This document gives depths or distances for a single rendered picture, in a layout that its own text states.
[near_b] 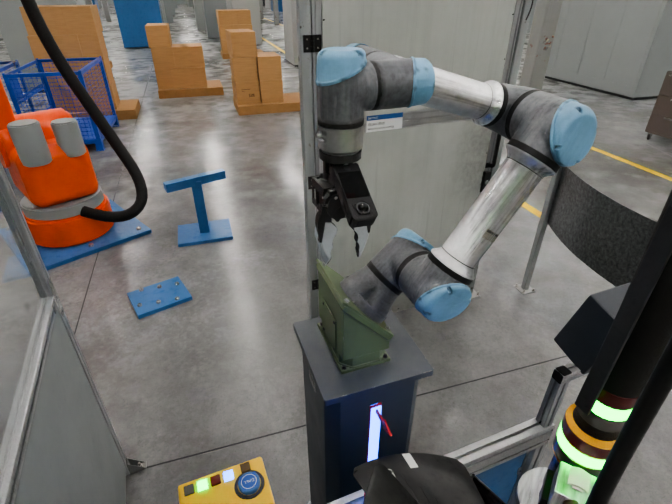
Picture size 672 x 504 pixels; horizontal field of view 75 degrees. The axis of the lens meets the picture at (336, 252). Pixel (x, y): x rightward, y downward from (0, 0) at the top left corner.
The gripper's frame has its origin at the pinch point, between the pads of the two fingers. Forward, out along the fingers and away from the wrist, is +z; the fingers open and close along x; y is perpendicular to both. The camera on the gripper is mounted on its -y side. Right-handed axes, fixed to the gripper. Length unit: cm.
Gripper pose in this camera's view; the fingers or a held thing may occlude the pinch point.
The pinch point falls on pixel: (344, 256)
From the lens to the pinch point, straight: 81.6
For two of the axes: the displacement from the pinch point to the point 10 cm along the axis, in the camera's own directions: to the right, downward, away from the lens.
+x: -9.3, 2.0, -3.2
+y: -3.8, -4.9, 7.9
